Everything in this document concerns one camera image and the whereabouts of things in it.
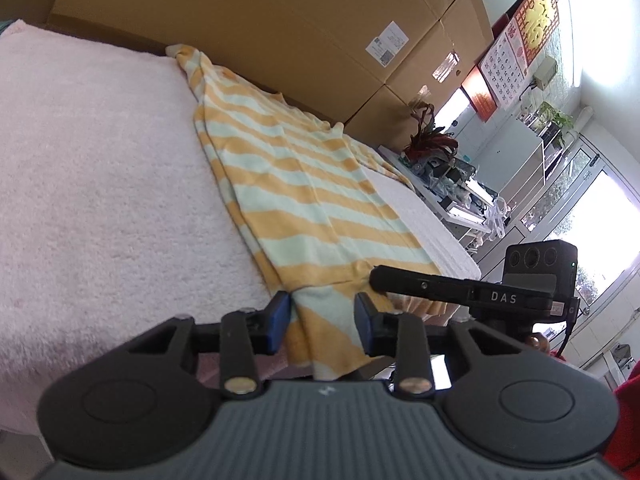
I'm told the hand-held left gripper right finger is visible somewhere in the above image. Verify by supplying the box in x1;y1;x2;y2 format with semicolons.
354;292;522;396

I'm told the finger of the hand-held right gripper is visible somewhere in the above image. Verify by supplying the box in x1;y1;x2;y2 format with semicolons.
368;265;474;306

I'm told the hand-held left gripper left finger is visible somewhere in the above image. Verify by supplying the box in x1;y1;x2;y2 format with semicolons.
122;290;292;397

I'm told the orange white striped shirt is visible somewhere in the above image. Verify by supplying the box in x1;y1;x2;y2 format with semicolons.
165;44;444;382

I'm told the clear plastic bag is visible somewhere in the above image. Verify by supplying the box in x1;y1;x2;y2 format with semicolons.
482;197;512;237

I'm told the white side table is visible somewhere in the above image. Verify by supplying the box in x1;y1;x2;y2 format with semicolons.
377;145;494;235

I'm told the glass door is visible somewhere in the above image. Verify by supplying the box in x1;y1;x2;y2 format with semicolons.
520;135;640;313

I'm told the white cabinet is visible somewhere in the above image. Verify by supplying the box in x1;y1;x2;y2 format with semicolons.
479;110;547;232

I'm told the red-leaved potted plant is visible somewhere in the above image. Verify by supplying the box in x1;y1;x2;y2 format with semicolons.
402;101;460;162

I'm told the green potted plant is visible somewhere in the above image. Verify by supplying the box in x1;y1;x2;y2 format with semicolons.
536;101;574;147

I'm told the person's red clothing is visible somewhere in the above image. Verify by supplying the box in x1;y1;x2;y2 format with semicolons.
599;357;640;474

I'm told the pink terry towel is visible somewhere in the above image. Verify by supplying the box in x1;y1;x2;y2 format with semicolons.
0;20;484;436

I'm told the white code label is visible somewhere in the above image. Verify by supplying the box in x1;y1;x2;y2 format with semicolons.
366;41;397;67

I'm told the white text label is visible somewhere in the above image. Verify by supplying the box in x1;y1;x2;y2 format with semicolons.
376;21;409;55

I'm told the large cardboard box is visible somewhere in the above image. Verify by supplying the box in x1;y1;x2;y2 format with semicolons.
47;0;472;127

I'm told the red wall banner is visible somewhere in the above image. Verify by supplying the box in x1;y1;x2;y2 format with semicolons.
460;66;501;122

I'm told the beige wall box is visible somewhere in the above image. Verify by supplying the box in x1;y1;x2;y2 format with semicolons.
531;55;559;90

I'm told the wall calendar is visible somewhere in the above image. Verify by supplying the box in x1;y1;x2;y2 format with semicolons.
478;14;529;109

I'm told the red gold wall poster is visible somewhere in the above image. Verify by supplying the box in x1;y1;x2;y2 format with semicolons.
514;0;561;67

